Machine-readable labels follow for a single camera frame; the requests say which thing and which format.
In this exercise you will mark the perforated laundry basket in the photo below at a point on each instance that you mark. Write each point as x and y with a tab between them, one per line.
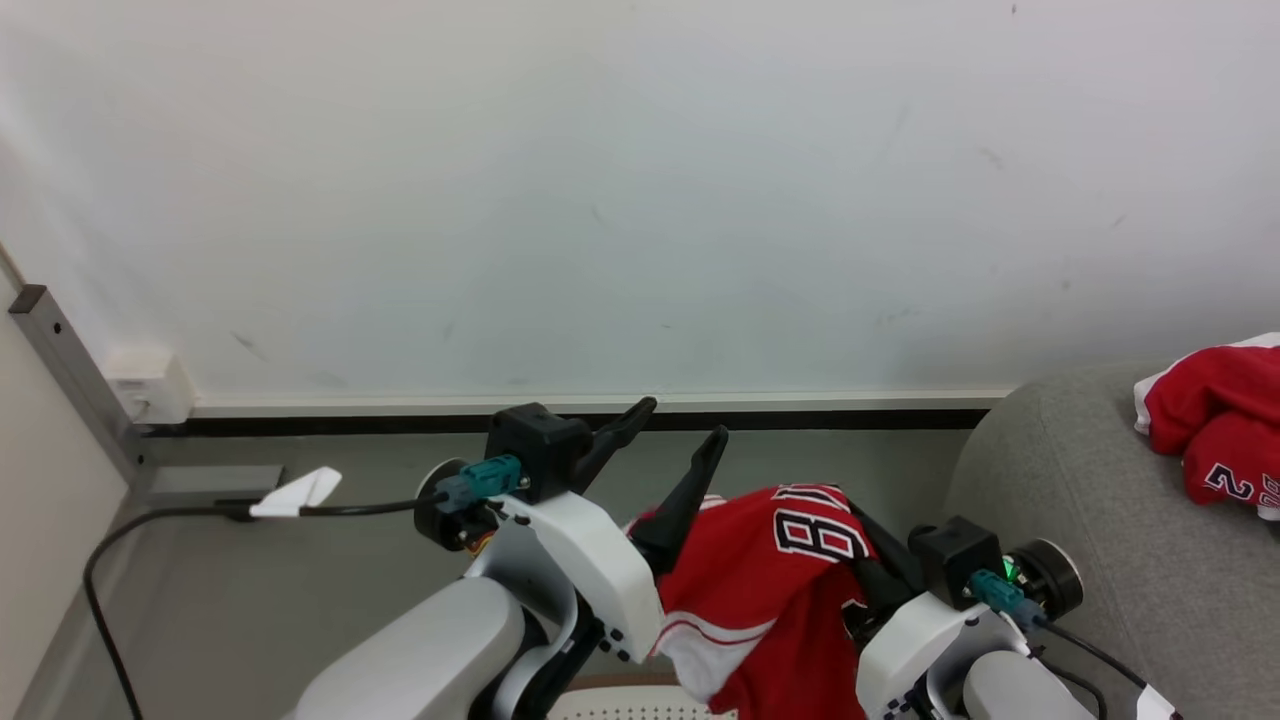
630	705

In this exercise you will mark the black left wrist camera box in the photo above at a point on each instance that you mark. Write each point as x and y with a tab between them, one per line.
535	445

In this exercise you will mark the white wall outlet box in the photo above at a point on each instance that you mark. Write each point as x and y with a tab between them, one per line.
150	385

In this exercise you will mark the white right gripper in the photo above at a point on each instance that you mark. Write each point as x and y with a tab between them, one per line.
910	650

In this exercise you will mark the grey metal foot bracket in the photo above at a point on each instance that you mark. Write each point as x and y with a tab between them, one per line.
215	482

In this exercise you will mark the grey fabric sofa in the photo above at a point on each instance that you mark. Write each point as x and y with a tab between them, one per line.
1090	560

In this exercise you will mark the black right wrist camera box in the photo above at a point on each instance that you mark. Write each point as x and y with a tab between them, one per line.
950	560

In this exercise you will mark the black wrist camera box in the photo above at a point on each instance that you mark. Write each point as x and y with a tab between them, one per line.
535	445
950	560

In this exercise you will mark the grey metal frame post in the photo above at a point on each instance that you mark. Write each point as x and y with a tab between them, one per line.
75	380

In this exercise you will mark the white and black baseboard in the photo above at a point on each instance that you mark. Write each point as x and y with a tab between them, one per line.
800	412

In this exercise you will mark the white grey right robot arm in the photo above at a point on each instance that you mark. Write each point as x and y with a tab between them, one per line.
1020	690

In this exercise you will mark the red jersey with number two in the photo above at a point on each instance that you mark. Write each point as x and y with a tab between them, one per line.
1210	420

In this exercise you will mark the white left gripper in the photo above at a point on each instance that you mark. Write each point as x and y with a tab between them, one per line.
590	560

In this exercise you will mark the beige partition panel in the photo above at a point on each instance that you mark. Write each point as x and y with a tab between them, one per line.
40	520

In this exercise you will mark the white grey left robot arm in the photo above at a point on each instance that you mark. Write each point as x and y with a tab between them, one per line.
420	655

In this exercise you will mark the red jersey with number eight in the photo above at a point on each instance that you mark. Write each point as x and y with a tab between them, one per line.
770	600

